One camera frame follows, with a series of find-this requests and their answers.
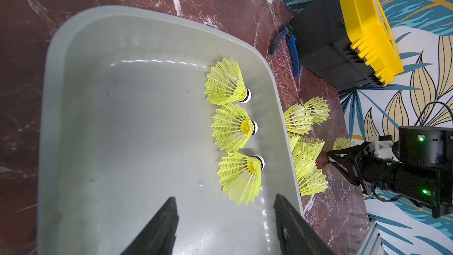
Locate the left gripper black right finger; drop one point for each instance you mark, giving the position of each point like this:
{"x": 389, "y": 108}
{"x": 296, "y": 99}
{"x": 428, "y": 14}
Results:
{"x": 295, "y": 236}

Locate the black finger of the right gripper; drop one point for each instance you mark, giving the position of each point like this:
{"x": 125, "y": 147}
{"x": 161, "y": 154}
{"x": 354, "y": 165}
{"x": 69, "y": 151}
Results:
{"x": 346, "y": 155}
{"x": 348, "y": 170}

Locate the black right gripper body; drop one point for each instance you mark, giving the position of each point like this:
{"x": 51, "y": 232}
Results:
{"x": 425, "y": 178}

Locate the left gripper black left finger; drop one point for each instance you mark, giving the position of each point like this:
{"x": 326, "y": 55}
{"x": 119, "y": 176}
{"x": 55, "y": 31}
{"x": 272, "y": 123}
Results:
{"x": 159, "y": 234}

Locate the green shuttlecock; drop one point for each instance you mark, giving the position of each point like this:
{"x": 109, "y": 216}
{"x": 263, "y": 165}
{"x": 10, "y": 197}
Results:
{"x": 305, "y": 151}
{"x": 318, "y": 109}
{"x": 240, "y": 176}
{"x": 312, "y": 182}
{"x": 343, "y": 143}
{"x": 232, "y": 127}
{"x": 298, "y": 119}
{"x": 225, "y": 84}

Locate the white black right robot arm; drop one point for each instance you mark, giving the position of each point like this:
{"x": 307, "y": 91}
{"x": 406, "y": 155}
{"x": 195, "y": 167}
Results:
{"x": 415, "y": 137}

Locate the yellow black toolbox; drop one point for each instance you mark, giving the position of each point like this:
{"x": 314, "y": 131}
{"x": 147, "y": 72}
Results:
{"x": 347, "y": 43}

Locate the grey plastic tray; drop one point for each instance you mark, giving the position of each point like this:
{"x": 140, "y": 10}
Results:
{"x": 125, "y": 125}

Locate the blue handled pliers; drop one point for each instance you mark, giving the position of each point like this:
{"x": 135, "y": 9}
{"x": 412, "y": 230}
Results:
{"x": 287, "y": 33}

